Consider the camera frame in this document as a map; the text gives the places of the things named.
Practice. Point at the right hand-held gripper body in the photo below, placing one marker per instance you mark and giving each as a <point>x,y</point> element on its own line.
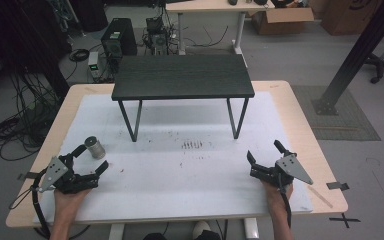
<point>290,166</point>

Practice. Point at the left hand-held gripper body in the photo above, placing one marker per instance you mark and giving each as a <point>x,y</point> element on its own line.
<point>67,178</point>

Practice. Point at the silver metal can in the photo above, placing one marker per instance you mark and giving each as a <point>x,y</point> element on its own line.
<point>95,147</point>

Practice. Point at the person's left hand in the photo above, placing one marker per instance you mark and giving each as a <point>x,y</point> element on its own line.
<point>67,203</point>

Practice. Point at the person's right hand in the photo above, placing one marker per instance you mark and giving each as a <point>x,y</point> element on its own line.
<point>276,200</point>

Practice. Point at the light wooden table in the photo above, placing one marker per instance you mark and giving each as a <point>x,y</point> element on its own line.
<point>316,160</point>

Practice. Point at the black tape strip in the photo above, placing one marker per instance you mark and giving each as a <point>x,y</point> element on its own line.
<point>26,175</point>
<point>337,185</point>

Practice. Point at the thin wooden stick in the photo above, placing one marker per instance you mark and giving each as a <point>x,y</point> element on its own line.
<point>320,196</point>

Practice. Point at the grey floor mat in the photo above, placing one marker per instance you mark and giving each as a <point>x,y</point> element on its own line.
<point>338,115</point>

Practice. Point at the white table mat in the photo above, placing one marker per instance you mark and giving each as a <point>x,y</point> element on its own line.
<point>180,180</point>

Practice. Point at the black tape cross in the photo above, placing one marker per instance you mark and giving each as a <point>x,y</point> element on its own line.
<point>345,220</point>

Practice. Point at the person's white shoe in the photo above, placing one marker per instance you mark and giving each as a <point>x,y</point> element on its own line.
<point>201,228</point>

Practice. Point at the small white device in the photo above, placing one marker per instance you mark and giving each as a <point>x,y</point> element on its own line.
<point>93,65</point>

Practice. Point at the small black table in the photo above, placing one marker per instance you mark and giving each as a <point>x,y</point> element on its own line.
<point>183,75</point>

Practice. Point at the black computer tower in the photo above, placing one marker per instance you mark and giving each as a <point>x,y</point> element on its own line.
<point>119,37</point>

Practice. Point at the open cardboard box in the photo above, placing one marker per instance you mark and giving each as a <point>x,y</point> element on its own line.
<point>281,20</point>

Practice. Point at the open computer case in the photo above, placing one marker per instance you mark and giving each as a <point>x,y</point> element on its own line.
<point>156,35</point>

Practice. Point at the large closed cardboard box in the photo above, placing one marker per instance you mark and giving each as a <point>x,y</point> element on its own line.
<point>350,15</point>

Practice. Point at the white-legged wooden desk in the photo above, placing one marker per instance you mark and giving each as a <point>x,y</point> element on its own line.
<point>210,13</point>

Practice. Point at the black metal post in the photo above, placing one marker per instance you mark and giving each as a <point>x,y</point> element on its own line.
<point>358,55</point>

